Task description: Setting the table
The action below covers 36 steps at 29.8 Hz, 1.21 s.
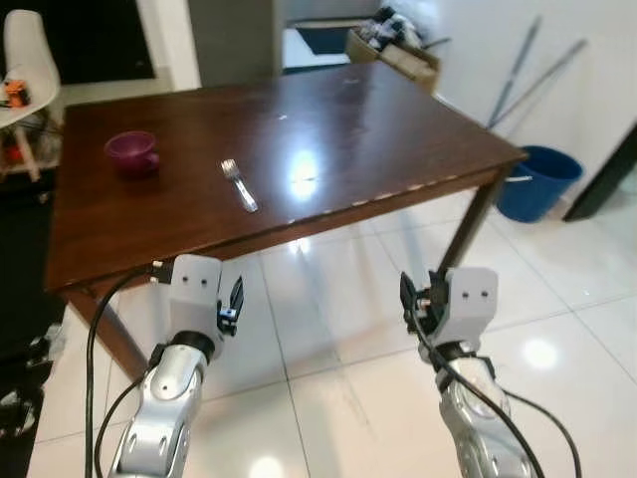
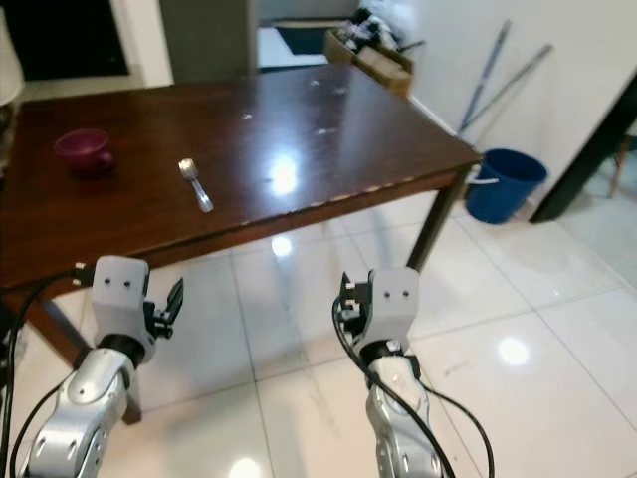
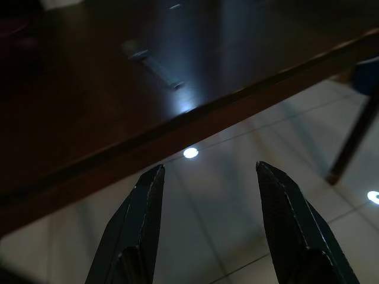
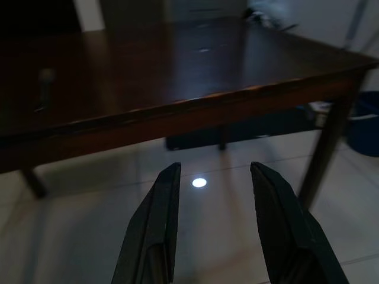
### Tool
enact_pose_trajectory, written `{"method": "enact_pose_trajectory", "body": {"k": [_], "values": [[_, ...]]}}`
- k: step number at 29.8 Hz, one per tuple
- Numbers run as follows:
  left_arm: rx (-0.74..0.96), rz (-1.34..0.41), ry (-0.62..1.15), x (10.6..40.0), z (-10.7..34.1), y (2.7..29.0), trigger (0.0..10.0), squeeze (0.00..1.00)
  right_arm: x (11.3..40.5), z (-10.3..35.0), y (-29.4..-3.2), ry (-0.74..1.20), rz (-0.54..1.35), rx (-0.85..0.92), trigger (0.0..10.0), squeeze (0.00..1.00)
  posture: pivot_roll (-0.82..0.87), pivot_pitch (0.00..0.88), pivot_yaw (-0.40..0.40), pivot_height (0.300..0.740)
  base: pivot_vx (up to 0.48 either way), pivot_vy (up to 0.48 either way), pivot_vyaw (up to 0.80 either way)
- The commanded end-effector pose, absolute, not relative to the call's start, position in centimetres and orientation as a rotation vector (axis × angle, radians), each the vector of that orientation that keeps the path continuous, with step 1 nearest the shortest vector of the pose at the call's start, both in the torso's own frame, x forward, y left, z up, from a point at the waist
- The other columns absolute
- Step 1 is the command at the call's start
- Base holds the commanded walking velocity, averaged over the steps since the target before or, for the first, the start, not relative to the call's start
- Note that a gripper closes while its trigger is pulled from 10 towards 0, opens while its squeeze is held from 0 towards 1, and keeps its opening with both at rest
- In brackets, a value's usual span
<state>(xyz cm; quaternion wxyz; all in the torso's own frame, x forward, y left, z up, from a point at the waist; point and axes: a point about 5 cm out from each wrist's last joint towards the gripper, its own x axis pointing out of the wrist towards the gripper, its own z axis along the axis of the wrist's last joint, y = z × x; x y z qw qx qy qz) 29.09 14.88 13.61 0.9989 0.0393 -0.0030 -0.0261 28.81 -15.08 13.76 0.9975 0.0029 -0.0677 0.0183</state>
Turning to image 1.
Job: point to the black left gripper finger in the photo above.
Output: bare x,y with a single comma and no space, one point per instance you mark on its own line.
237,295

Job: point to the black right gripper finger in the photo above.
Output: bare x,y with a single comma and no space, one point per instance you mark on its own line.
408,293

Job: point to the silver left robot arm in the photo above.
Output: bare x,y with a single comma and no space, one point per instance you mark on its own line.
164,418

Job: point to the blue plastic bucket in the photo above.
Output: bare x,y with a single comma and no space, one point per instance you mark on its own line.
537,184

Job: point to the dark brown wooden table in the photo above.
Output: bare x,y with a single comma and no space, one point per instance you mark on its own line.
328,139

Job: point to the purple cup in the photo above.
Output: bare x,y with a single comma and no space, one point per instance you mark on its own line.
131,154

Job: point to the black leaning board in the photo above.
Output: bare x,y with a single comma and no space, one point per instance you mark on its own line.
602,179

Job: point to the cardboard box with clutter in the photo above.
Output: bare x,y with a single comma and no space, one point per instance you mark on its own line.
393,55

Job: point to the grey metal pole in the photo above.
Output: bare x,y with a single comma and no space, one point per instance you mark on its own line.
516,72
542,83

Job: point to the small orange object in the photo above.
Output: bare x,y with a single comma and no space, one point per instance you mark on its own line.
15,95

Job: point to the white plastic chair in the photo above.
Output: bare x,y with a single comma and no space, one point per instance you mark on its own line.
25,60

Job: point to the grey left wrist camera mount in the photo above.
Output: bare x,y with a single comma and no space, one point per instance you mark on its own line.
194,291

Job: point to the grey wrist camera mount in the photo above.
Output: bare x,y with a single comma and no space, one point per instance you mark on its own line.
468,301
194,291

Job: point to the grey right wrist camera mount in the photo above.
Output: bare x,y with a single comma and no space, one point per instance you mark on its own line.
468,301

